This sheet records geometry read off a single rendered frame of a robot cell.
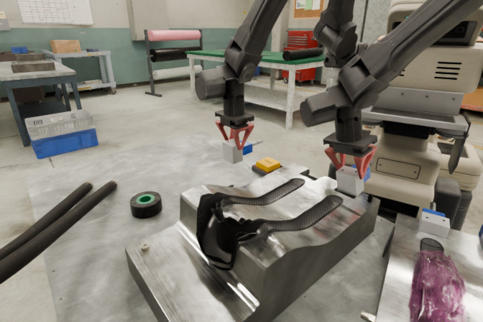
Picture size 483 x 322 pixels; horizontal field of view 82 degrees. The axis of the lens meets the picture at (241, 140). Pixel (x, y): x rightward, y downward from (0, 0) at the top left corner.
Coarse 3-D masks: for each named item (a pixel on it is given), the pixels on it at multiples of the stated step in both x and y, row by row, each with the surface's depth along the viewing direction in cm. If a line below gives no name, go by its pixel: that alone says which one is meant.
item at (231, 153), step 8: (224, 144) 79; (232, 144) 77; (248, 144) 80; (256, 144) 85; (224, 152) 80; (232, 152) 77; (240, 152) 78; (248, 152) 81; (232, 160) 78; (240, 160) 79
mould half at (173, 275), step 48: (192, 192) 59; (240, 192) 67; (336, 192) 67; (144, 240) 56; (192, 240) 56; (288, 240) 47; (336, 240) 55; (144, 288) 49; (192, 288) 46; (240, 288) 45; (288, 288) 47
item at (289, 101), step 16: (320, 48) 402; (192, 64) 502; (272, 64) 365; (288, 64) 347; (304, 64) 355; (320, 64) 380; (192, 80) 512; (272, 80) 498; (288, 80) 356; (192, 96) 526; (256, 96) 446; (272, 96) 446; (288, 96) 362; (304, 96) 446; (288, 112) 369; (288, 128) 376
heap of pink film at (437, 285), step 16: (416, 256) 46; (432, 256) 46; (448, 256) 46; (416, 272) 43; (432, 272) 41; (448, 272) 41; (416, 288) 41; (432, 288) 39; (448, 288) 40; (464, 288) 41; (416, 304) 40; (432, 304) 38; (448, 304) 38; (416, 320) 38; (432, 320) 37; (448, 320) 37; (464, 320) 38
